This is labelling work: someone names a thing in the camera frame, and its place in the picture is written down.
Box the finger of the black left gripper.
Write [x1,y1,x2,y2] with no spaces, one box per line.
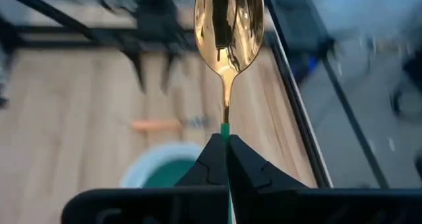
[161,51,181,94]
[131,50,148,94]

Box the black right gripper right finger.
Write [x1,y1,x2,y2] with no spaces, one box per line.
[228,134,310,190]

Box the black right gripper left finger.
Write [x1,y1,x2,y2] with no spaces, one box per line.
[174,133,229,188]

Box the teal bowl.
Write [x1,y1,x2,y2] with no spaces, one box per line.
[141,159,199,189]

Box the white round plate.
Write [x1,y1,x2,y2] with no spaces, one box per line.
[119,142,204,189]

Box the gold spoon green handle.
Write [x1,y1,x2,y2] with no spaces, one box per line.
[193,0,266,224]

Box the black chair base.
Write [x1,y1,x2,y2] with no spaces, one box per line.
[390,49,422,121]

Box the black diagonal frame strut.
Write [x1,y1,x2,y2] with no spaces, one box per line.
[320,52,390,189]

